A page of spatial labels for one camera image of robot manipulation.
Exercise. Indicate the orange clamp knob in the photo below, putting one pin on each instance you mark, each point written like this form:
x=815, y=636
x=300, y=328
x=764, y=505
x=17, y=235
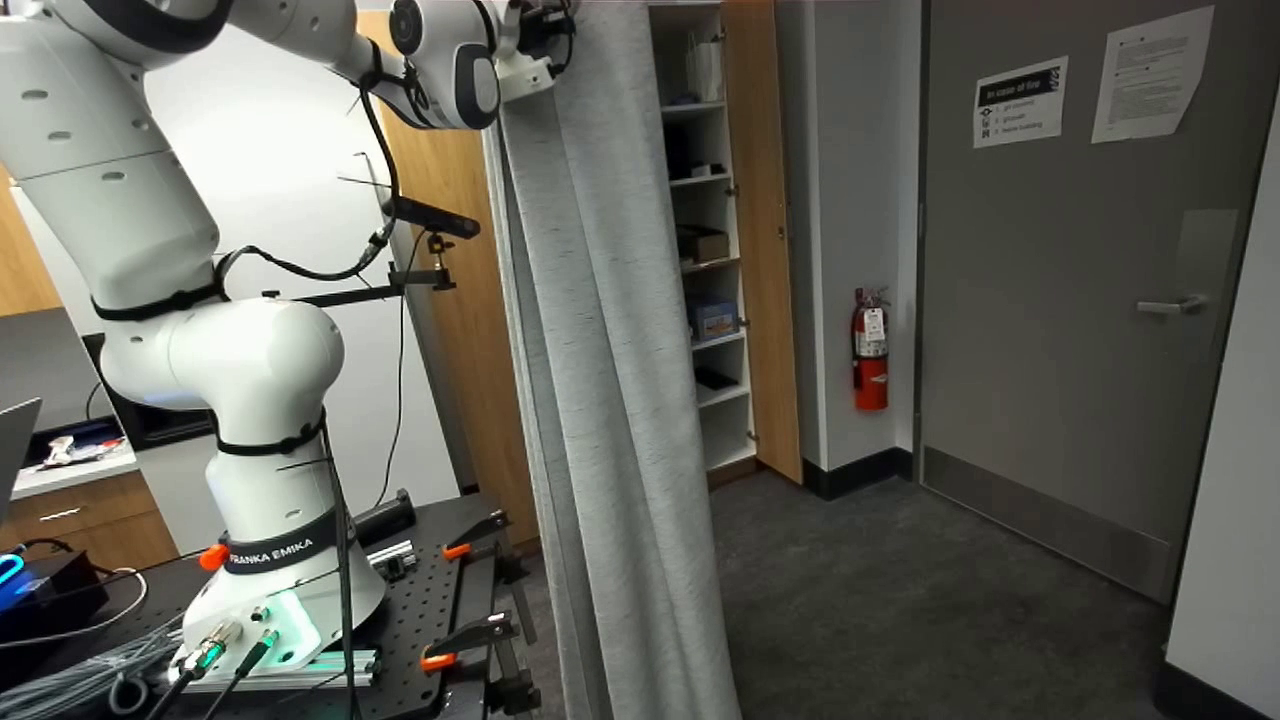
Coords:
x=214, y=556

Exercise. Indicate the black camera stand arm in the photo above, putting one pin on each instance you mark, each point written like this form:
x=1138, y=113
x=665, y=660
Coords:
x=362, y=294

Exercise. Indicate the white green robot base plate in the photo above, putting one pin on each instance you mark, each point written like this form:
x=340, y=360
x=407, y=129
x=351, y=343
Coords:
x=306, y=660

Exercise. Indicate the paper sign with black header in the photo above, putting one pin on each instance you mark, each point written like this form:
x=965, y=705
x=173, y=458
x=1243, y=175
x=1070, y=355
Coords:
x=1023, y=105

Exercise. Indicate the wooden drawer cabinet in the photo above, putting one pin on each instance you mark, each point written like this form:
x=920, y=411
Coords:
x=93, y=522

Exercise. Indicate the black camera bar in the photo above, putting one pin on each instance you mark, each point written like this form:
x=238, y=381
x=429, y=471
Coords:
x=429, y=217

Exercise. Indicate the black baseboard strip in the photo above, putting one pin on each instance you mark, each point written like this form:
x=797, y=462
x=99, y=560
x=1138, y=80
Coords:
x=861, y=474

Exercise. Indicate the white item on shelf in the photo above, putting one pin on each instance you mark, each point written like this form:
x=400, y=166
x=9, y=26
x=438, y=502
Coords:
x=707, y=71

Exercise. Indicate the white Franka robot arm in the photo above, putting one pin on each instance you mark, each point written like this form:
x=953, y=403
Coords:
x=253, y=360

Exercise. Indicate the orange-tipped black clamp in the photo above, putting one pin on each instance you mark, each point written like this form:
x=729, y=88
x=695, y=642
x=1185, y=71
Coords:
x=461, y=644
x=468, y=537

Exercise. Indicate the red fire extinguisher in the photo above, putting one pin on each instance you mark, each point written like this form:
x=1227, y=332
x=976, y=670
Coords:
x=869, y=355

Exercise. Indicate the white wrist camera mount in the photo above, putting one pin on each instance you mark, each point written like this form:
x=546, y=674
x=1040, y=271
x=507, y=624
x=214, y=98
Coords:
x=527, y=77

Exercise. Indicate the black box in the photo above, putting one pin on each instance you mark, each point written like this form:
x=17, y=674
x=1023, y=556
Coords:
x=55, y=592

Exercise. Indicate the grey laptop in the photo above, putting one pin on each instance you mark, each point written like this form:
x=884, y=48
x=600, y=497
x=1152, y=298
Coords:
x=15, y=447

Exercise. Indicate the grey woven fabric curtain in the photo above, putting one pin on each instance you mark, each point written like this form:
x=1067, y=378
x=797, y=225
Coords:
x=612, y=403

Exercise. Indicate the dark box on shelf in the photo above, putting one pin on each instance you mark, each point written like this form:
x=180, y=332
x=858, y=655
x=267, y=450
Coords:
x=707, y=247

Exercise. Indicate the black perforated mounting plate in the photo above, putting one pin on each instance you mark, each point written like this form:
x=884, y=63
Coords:
x=425, y=603

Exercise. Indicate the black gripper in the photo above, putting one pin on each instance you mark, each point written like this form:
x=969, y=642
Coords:
x=546, y=35

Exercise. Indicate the grey door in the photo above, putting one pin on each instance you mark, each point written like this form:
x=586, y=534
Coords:
x=1067, y=403

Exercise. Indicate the white printed paper sheet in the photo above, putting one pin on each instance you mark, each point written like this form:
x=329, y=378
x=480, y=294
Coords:
x=1152, y=73

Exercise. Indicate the bluish box on shelf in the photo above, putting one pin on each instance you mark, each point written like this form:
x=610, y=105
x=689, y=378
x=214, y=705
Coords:
x=712, y=322

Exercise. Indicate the black cylinder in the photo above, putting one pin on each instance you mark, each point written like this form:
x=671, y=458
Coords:
x=386, y=516

